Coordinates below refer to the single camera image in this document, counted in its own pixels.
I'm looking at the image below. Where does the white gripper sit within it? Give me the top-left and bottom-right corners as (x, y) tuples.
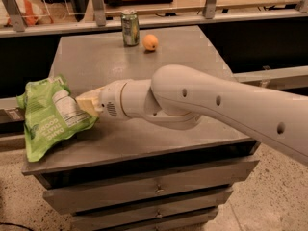
(76, 79), (131, 120)

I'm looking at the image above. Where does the green rice chip bag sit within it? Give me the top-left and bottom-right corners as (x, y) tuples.
(16, 75), (97, 163)

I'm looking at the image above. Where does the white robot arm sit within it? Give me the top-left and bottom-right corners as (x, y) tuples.
(76, 64), (308, 165)

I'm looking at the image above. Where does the orange white bag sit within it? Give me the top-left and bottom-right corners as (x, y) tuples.
(0, 0), (53, 26)

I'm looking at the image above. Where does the orange fruit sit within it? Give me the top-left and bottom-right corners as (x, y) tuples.
(142, 35), (159, 51)

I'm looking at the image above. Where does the grey drawer cabinet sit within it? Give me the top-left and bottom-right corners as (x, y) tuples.
(21, 25), (262, 231)

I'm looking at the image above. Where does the green soda can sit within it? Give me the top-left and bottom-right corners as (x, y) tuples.
(121, 10), (140, 46)

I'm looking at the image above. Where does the middle grey drawer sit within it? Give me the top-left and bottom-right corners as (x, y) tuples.
(70, 186), (234, 231)

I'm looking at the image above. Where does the grey drawer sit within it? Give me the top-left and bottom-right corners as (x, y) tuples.
(105, 207), (219, 231)
(43, 156), (258, 214)
(70, 186), (234, 231)

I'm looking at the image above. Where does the clear acrylic holder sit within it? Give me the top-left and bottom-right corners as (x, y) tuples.
(38, 0), (90, 17)

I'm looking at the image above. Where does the bottom grey drawer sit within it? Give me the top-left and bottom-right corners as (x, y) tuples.
(105, 207), (219, 231)

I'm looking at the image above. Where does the top grey drawer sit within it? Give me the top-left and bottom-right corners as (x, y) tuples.
(43, 156), (258, 214)

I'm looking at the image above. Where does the middle metal bracket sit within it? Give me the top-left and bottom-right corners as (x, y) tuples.
(92, 0), (106, 27)

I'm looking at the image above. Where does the metal bracket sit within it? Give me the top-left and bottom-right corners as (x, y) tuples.
(295, 0), (308, 13)
(92, 0), (106, 27)
(202, 0), (217, 19)
(2, 0), (27, 32)

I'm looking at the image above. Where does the left metal bracket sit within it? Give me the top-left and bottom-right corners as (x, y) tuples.
(2, 0), (27, 32)

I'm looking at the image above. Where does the black floor cable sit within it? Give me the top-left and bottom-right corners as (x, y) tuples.
(0, 221), (35, 231)

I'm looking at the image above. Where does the far right metal bracket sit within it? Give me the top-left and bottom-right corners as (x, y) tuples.
(295, 0), (308, 13)

